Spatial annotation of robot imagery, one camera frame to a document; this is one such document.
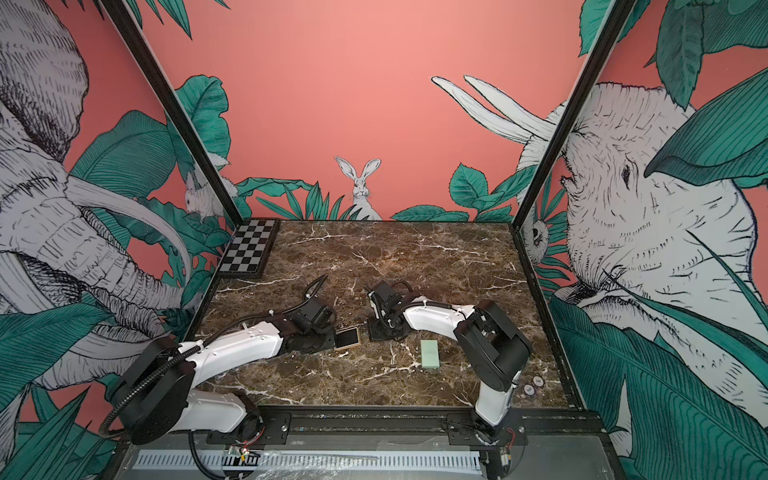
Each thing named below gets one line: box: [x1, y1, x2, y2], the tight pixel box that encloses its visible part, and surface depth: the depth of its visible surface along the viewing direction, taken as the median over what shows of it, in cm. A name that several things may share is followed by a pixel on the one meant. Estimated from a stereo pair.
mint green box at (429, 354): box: [420, 340, 440, 369], surface depth 88 cm
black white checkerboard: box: [217, 219, 280, 278], surface depth 110 cm
